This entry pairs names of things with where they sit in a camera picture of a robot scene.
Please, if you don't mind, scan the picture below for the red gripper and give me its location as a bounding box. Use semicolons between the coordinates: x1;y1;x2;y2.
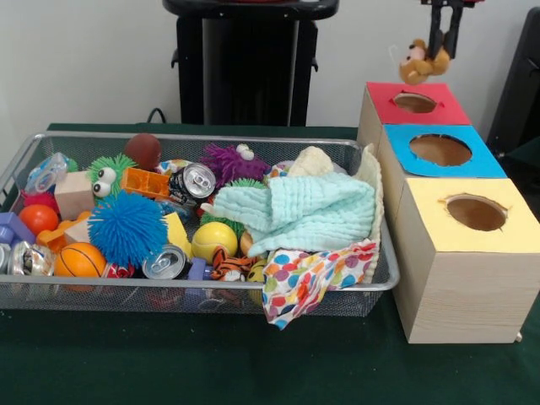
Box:
428;0;482;60

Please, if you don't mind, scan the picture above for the brown plush monkey toy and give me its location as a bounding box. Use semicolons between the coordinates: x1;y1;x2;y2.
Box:
398;38;451;84

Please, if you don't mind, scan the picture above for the mint green muslin cloth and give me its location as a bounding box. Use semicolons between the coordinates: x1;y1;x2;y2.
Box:
213;172;377;258

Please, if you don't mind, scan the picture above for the white polka dot cloth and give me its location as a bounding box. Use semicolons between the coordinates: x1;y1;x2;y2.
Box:
261;239;379;327

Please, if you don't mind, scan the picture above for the wooden box with three holes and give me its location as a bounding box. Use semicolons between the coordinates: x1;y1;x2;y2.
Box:
356;81;540;345

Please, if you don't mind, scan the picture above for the black upright panel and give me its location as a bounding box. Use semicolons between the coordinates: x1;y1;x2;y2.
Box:
487;6;540;158

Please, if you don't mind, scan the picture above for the dark green tablecloth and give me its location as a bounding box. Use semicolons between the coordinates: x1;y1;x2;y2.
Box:
504;135;540;172
0;121;540;405

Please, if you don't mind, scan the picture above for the purple spiky googly-eyed toy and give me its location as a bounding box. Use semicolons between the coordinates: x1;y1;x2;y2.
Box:
201;143;271;189

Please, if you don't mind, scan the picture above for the black soda can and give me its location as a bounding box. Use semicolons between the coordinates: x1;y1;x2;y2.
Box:
168;163;217;206

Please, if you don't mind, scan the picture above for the yellow tennis ball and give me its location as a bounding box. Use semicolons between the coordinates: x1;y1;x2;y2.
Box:
192;221;239;261

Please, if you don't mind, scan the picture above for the tiger plush toy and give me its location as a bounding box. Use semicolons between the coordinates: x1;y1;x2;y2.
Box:
209;246;258;283

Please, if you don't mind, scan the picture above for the green spiky googly-eyed toy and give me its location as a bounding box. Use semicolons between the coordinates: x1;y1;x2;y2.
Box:
86;154;138;199

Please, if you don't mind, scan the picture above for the blue spiky rubber ball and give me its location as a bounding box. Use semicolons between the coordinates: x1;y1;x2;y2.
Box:
87;190;169;269

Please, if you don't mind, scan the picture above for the orange toy basketball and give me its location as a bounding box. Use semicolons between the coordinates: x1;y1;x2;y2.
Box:
53;242;107;278

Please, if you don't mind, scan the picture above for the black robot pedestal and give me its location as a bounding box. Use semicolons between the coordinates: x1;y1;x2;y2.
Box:
162;0;341;127

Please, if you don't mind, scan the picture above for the silver wire mesh bin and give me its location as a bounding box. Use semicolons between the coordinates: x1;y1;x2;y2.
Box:
0;131;401;318

